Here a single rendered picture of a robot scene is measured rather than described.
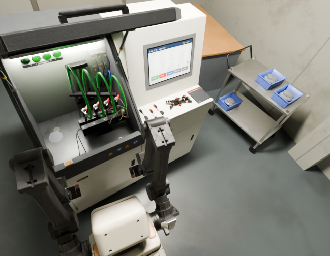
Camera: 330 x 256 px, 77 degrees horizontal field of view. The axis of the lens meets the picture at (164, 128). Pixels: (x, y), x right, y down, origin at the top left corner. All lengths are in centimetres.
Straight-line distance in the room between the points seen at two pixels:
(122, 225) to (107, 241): 8
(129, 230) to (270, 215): 208
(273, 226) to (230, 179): 64
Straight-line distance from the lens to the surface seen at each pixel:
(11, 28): 162
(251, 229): 259
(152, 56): 157
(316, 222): 307
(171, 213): 107
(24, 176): 75
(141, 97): 167
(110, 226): 87
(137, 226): 90
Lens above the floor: 223
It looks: 52 degrees down
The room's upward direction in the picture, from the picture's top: 13 degrees clockwise
